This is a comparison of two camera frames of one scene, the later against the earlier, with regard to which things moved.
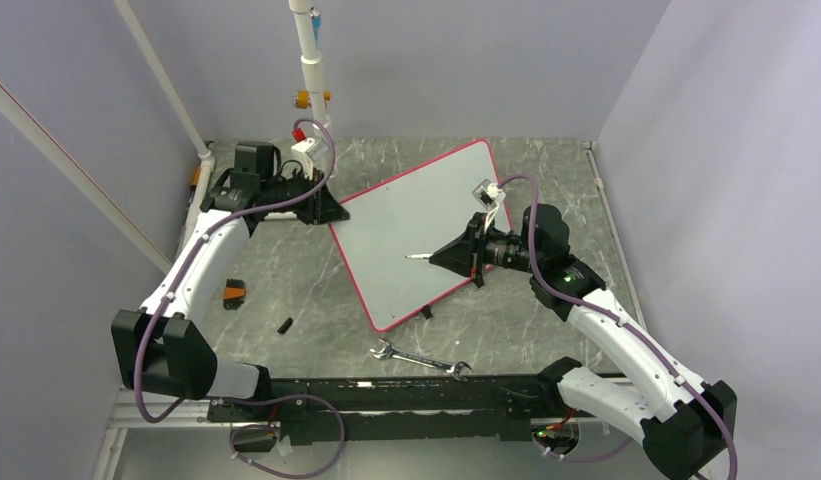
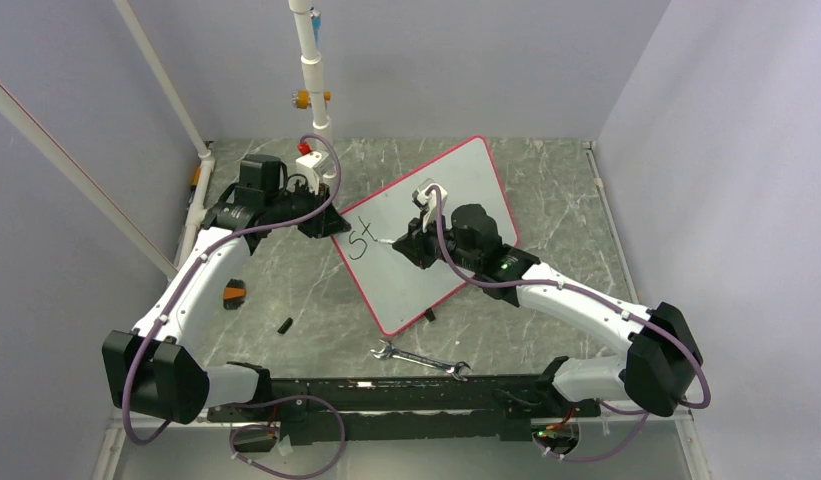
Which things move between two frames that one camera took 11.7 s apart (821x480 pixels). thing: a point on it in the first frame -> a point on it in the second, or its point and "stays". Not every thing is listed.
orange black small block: [234, 293] stays
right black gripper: [467, 254] -> [415, 244]
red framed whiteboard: [393, 227] stays
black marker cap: [285, 326] stays
